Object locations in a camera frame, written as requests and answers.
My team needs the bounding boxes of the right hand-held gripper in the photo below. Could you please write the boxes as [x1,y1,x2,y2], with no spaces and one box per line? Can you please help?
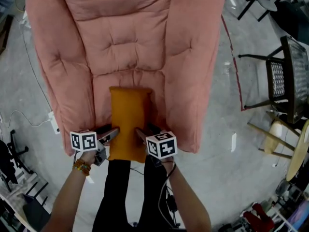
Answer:
[135,122,178,168]

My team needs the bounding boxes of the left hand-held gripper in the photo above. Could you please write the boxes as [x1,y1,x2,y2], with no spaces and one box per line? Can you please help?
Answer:
[70,125,121,166]

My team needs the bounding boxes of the orange cushion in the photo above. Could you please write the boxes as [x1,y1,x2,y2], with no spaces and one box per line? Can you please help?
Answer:
[108,86,153,163]

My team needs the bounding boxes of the pink padded seat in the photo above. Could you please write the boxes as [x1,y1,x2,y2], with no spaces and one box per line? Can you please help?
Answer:
[25,0,227,157]

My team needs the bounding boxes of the person's right forearm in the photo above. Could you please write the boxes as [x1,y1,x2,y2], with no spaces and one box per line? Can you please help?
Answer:
[164,160,213,232]

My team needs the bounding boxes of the person's left forearm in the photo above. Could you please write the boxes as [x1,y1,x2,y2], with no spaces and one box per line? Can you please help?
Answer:
[42,151,97,232]

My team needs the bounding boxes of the black chair with patterned cushion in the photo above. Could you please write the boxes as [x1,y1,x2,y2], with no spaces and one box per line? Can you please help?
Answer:
[238,35,309,125]

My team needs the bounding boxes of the white power strip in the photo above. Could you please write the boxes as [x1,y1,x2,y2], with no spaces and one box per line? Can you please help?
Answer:
[47,110,61,135]

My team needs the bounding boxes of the person's black trouser legs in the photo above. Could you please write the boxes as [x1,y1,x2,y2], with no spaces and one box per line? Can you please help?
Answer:
[92,153,189,232]

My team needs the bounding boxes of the white paper slip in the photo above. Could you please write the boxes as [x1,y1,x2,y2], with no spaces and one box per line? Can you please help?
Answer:
[230,132,238,153]

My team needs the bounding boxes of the black office chair base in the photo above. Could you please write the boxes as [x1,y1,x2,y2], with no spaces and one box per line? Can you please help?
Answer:
[0,129,35,180]

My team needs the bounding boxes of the black metal rack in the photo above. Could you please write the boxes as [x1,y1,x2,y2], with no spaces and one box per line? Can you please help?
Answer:
[22,180,52,228]

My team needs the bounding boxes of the beige wooden stool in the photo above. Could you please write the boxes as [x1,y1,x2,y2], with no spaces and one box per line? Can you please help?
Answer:
[247,111,302,160]

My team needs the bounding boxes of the red fabric item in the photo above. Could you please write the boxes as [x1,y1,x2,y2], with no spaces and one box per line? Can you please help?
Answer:
[242,203,275,232]

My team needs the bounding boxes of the round wooden table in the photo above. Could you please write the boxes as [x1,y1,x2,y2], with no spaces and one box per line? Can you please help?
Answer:
[285,119,309,183]

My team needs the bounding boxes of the orange beaded bracelet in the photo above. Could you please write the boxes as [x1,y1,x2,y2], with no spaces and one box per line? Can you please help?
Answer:
[72,159,92,177]

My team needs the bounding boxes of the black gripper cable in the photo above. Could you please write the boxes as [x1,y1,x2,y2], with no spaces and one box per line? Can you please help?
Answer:
[158,162,181,229]

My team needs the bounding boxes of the white power cable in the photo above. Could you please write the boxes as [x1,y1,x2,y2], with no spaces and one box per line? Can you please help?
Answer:
[0,109,53,128]

